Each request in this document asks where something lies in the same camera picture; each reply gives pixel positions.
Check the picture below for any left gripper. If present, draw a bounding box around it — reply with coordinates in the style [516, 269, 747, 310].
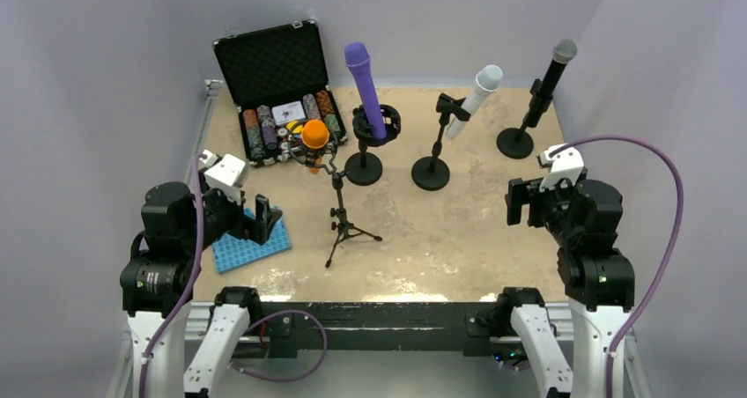
[181, 166, 280, 252]

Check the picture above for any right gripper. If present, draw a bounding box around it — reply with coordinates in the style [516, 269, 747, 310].
[505, 173, 580, 244]

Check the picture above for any black tripod shock mount stand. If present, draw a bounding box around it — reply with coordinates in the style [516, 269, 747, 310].
[287, 134, 383, 269]

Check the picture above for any orange microphone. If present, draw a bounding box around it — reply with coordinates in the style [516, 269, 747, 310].
[301, 120, 330, 174]

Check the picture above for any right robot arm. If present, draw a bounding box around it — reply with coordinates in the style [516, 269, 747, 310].
[488, 179, 635, 397]

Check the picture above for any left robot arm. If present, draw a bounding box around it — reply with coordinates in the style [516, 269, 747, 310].
[120, 181, 283, 397]

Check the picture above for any black clip round base stand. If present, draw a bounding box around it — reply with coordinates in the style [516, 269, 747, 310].
[410, 93, 470, 191]

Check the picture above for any white microphone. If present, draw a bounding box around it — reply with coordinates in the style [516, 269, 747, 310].
[446, 64, 503, 139]

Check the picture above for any black silver-head microphone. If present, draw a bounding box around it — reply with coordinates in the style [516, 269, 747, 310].
[534, 39, 579, 99]

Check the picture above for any purple microphone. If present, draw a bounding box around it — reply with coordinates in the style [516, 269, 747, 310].
[344, 41, 387, 140]

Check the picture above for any blue building baseplate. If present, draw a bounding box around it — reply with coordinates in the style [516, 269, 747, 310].
[212, 217, 292, 274]

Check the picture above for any yellow chip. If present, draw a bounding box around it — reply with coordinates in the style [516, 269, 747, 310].
[285, 121, 304, 136]

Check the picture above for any white card box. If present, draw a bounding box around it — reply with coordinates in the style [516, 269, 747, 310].
[271, 100, 307, 125]

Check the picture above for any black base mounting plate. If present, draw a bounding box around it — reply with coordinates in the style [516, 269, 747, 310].
[244, 302, 524, 361]

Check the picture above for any black poker chip case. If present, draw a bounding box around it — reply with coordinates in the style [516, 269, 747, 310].
[212, 19, 349, 167]

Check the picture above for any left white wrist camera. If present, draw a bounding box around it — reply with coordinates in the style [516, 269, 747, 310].
[203, 154, 250, 205]

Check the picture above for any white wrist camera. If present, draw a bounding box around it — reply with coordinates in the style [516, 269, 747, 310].
[537, 144, 585, 192]
[203, 154, 250, 205]

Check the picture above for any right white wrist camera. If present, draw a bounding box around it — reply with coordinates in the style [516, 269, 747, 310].
[537, 144, 585, 192]

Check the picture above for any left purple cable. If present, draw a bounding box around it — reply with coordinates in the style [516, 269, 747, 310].
[137, 151, 218, 398]

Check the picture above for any purple cable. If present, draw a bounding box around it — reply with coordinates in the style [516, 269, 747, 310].
[548, 136, 685, 398]
[137, 151, 218, 398]

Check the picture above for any black shock mount round stand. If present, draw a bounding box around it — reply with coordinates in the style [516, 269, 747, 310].
[344, 105, 402, 186]

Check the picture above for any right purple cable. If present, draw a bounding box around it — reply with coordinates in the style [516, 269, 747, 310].
[548, 136, 685, 398]

